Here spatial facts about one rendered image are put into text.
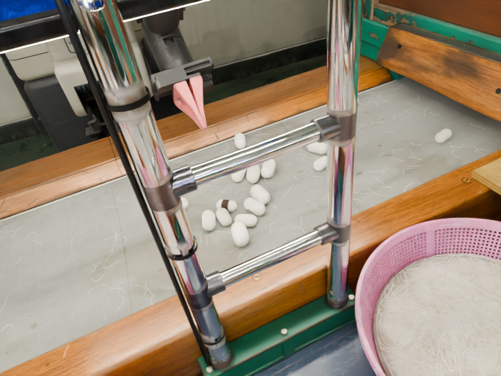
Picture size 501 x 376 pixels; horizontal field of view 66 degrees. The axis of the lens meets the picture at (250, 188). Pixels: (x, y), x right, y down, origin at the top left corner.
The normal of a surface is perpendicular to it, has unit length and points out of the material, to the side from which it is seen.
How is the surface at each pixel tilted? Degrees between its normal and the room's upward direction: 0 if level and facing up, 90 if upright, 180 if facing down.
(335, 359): 0
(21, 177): 0
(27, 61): 90
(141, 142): 90
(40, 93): 90
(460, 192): 0
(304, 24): 86
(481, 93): 66
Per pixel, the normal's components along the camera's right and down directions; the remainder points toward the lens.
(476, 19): -0.90, 0.35
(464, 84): -0.88, 0.01
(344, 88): -0.04, 0.65
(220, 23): 0.34, 0.57
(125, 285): -0.13, -0.76
